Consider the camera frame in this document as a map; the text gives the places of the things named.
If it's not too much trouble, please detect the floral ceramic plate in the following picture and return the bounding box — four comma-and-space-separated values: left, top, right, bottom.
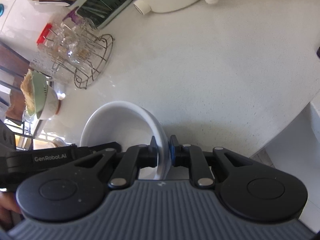
47, 138, 68, 148

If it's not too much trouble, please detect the person left hand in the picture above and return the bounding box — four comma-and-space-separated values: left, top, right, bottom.
0, 192, 21, 230

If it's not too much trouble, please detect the white ceramic bowl orange base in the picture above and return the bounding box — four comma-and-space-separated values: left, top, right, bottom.
35, 85, 61, 120

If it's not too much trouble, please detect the green colander basket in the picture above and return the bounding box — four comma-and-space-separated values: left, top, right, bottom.
27, 70, 48, 116

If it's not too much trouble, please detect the enoki mushroom bundle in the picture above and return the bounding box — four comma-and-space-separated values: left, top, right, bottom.
20, 69, 35, 113

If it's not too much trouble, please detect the red lid glass jar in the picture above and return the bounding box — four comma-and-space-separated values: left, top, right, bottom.
29, 23, 74, 84

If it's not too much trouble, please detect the wire glass holder rack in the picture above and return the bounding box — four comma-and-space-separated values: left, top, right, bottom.
54, 19, 115, 89

